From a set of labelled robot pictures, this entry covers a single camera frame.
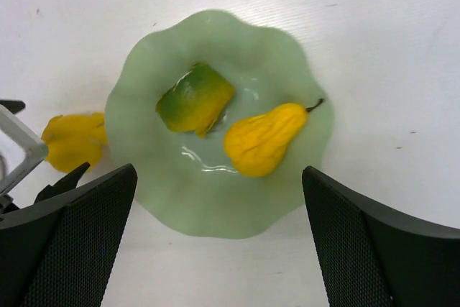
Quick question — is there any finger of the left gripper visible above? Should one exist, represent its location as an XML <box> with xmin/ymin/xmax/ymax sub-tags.
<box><xmin>34</xmin><ymin>162</ymin><xmax>91</xmax><ymax>203</ymax></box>

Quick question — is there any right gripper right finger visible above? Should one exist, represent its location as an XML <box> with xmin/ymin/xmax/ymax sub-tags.
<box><xmin>302</xmin><ymin>166</ymin><xmax>459</xmax><ymax>306</ymax></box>

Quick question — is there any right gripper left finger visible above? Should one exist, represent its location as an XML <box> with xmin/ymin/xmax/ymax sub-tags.
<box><xmin>1</xmin><ymin>164</ymin><xmax>137</xmax><ymax>306</ymax></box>

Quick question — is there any yellow fake lemon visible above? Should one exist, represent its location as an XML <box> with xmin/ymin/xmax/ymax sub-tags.
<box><xmin>41</xmin><ymin>112</ymin><xmax>108</xmax><ymax>173</ymax></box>

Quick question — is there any green yellow fake mango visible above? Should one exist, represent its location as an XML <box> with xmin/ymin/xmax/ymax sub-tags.
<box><xmin>155</xmin><ymin>62</ymin><xmax>236</xmax><ymax>138</ymax></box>

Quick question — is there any yellow fake pear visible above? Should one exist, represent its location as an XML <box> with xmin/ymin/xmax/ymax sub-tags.
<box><xmin>224</xmin><ymin>98</ymin><xmax>325</xmax><ymax>178</ymax></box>

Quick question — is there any green glass fruit bowl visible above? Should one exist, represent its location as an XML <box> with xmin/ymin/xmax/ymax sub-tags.
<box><xmin>105</xmin><ymin>9</ymin><xmax>334</xmax><ymax>239</ymax></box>

